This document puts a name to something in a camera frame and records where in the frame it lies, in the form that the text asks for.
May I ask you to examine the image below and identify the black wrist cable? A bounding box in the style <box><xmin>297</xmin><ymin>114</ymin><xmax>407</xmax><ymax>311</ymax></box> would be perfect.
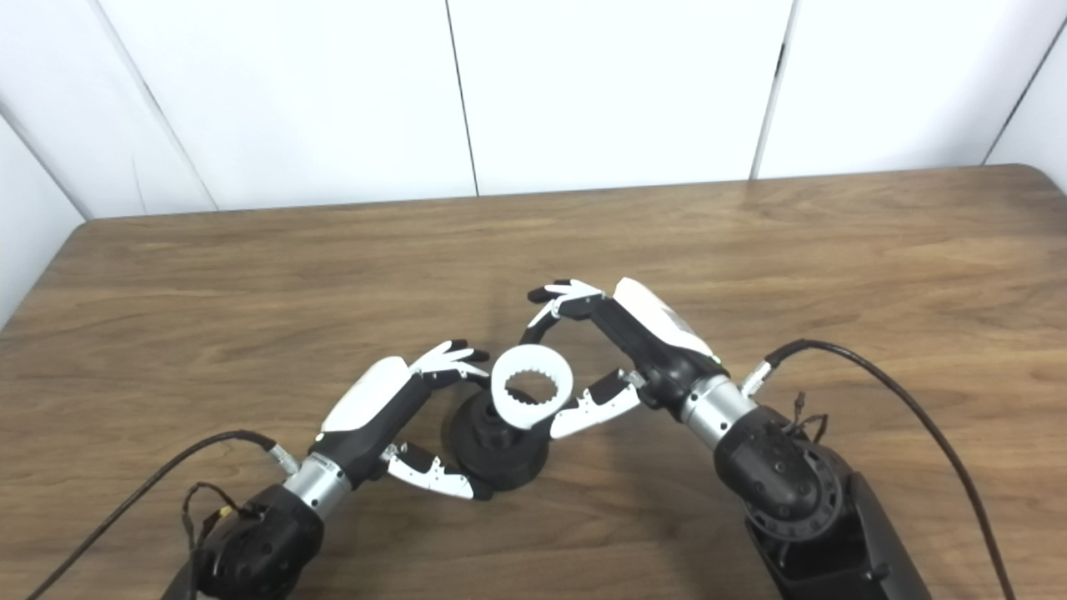
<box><xmin>25</xmin><ymin>430</ymin><xmax>299</xmax><ymax>600</ymax></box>
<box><xmin>740</xmin><ymin>339</ymin><xmax>1018</xmax><ymax>600</ymax></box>

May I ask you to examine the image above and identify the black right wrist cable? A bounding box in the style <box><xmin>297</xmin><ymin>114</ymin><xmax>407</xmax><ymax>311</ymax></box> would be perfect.
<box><xmin>740</xmin><ymin>339</ymin><xmax>1018</xmax><ymax>600</ymax></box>

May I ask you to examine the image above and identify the thin right arm wire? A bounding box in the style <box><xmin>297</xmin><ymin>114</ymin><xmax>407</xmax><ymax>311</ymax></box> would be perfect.
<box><xmin>782</xmin><ymin>390</ymin><xmax>834</xmax><ymax>443</ymax></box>

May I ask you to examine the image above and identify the round black plastic part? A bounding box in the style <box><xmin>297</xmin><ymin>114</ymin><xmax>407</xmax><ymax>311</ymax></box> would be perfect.
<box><xmin>450</xmin><ymin>389</ymin><xmax>551</xmax><ymax>493</ymax></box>

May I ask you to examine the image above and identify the white plastic ring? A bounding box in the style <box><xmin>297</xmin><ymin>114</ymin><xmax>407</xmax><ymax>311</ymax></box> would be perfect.
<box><xmin>490</xmin><ymin>344</ymin><xmax>574</xmax><ymax>431</ymax></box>

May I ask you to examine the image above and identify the thin left arm wire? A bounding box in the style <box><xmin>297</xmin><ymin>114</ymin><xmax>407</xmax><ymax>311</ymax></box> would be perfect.
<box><xmin>182</xmin><ymin>482</ymin><xmax>251</xmax><ymax>551</ymax></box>

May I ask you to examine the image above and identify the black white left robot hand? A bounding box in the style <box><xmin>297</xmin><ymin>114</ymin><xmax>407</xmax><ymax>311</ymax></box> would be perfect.
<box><xmin>313</xmin><ymin>339</ymin><xmax>494</xmax><ymax>502</ymax></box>

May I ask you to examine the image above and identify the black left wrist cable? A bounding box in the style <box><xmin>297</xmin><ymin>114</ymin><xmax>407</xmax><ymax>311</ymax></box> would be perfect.
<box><xmin>25</xmin><ymin>430</ymin><xmax>299</xmax><ymax>600</ymax></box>

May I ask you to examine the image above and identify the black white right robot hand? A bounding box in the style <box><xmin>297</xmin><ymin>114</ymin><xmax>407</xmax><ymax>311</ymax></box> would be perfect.
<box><xmin>518</xmin><ymin>277</ymin><xmax>724</xmax><ymax>440</ymax></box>

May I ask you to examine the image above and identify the thin arm wire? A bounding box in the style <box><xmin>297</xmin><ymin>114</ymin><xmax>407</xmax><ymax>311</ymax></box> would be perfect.
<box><xmin>782</xmin><ymin>390</ymin><xmax>834</xmax><ymax>443</ymax></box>
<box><xmin>182</xmin><ymin>482</ymin><xmax>251</xmax><ymax>551</ymax></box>

